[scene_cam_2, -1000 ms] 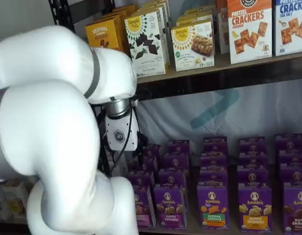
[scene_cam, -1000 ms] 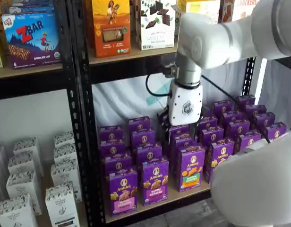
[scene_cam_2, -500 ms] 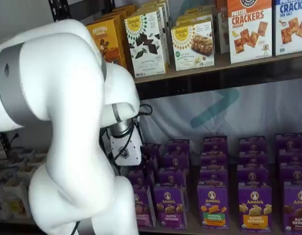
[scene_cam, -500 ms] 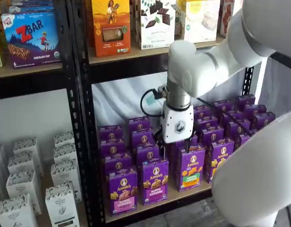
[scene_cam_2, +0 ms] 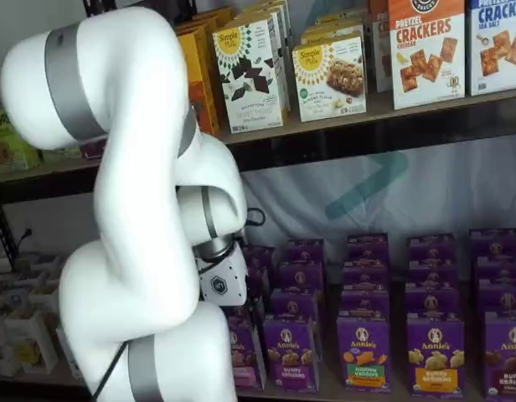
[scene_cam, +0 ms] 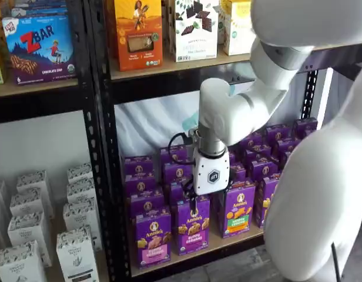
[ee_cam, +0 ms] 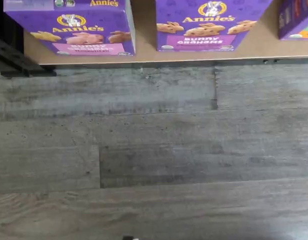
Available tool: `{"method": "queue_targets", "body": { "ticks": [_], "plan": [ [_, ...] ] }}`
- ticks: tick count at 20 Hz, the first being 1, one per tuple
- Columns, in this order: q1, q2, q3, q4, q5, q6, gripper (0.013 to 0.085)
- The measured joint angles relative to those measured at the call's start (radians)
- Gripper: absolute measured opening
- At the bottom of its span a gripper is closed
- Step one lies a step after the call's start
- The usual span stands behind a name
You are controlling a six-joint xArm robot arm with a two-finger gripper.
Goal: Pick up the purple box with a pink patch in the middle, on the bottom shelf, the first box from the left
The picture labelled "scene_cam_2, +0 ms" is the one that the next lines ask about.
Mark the orange cracker box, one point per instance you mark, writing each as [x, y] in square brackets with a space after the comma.
[207, 23]
[199, 92]

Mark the purple Annie's bunny grahams box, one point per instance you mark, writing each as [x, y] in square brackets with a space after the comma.
[291, 356]

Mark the Simple Mills almond bars box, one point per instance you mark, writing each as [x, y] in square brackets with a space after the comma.
[329, 79]
[333, 29]

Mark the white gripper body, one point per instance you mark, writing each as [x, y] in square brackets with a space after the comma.
[224, 285]

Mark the Simple Mills sweet thins box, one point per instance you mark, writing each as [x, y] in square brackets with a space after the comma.
[247, 79]
[258, 12]

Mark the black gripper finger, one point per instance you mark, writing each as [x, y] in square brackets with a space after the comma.
[256, 310]
[235, 312]

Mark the purple Annie's snack box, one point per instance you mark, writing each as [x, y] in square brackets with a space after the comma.
[262, 255]
[362, 303]
[501, 270]
[304, 251]
[260, 280]
[503, 299]
[364, 274]
[300, 276]
[494, 243]
[367, 247]
[431, 305]
[431, 274]
[431, 249]
[293, 305]

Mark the black wall plug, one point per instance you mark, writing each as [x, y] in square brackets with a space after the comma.
[25, 235]

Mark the white Organic Pantry box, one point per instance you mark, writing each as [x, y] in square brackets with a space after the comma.
[2, 347]
[36, 347]

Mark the sea salt pretzel crackers box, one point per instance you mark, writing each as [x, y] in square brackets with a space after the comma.
[498, 50]

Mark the purple Annie's box green patch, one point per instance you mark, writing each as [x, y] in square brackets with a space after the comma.
[364, 356]

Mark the black metal shelving rack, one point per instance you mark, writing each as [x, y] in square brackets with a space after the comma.
[367, 146]
[32, 192]

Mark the purple Annie's box yellow patch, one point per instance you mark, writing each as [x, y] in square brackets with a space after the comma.
[436, 360]

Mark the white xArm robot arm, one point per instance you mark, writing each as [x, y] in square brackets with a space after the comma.
[128, 125]

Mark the green snack box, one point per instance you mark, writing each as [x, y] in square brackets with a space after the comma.
[6, 151]

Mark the purple Z Bar box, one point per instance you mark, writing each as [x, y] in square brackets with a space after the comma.
[92, 151]

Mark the purple Annie's chocolate grahams box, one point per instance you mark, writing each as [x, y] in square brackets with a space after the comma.
[507, 356]

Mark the white backdrop cloth teal logo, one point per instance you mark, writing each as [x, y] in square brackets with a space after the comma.
[450, 197]

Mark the cheddar pretzel crackers box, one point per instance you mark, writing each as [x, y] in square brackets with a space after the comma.
[427, 58]

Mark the purple Annie's box pink patch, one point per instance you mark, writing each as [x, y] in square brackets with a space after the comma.
[247, 356]

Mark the brown cracker box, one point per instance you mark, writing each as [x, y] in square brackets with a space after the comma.
[380, 54]

